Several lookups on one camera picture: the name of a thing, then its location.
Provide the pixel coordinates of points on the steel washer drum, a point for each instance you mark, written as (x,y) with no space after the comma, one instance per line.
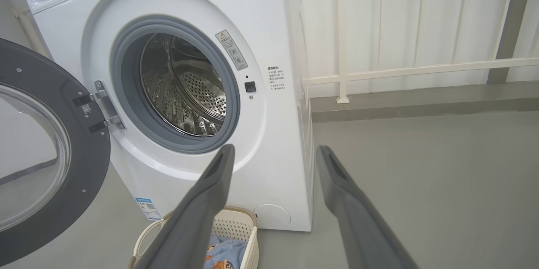
(198,88)

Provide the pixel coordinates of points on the blue cartoon print garment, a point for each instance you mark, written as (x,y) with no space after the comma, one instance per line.
(229,254)

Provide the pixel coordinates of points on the white front-load washing machine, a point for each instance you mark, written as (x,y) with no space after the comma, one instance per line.
(269,155)

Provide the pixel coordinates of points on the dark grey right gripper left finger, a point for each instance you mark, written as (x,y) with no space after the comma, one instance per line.
(198,218)

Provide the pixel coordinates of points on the blue energy label sticker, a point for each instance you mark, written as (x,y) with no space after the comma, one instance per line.
(147,209)

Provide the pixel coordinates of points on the round white filter cover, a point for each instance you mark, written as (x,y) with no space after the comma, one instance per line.
(271,216)

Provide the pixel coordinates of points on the grey warning label sticker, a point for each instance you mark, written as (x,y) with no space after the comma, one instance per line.
(231,50)

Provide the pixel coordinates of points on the black door lock slot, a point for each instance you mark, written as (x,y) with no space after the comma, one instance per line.
(250,86)

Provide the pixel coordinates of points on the silver door hinge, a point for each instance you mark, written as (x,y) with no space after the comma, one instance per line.
(107,105)

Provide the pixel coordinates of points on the white metal railing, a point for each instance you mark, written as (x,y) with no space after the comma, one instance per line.
(341,29)

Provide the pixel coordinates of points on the cream perforated laundry basket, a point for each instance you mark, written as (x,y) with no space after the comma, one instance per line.
(236,227)

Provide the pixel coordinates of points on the grey pillar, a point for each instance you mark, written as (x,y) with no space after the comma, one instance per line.
(509,29)

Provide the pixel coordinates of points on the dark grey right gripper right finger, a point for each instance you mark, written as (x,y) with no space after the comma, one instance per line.
(358,227)

